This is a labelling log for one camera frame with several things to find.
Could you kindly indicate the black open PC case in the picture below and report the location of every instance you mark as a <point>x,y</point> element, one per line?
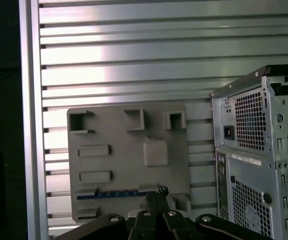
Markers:
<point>249,175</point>

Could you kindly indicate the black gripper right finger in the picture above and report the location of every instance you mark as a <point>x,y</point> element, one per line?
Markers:
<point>176,225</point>

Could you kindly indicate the grey parts rack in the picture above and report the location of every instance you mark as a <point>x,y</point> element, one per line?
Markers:
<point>123,150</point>

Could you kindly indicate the grey power supply unit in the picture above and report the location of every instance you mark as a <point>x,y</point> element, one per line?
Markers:
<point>249,120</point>

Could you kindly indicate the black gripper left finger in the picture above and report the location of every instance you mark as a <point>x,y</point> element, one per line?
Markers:
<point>143,225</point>

